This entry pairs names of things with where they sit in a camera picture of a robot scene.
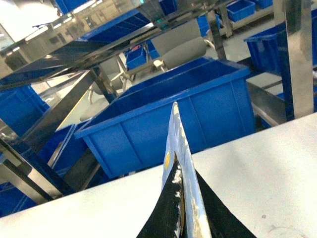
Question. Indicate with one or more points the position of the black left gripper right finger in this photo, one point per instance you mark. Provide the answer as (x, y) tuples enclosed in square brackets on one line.
[(222, 222)]

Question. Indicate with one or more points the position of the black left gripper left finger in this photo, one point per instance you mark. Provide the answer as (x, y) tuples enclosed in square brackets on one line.
[(165, 219)]

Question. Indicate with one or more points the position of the flower gift bag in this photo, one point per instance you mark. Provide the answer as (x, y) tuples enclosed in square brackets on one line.
[(177, 150)]

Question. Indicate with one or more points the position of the large blue bin beside table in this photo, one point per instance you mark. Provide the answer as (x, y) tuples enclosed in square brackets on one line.
[(199, 105)]

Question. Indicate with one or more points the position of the steel rack post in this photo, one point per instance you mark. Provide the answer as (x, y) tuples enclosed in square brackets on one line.
[(293, 21)]

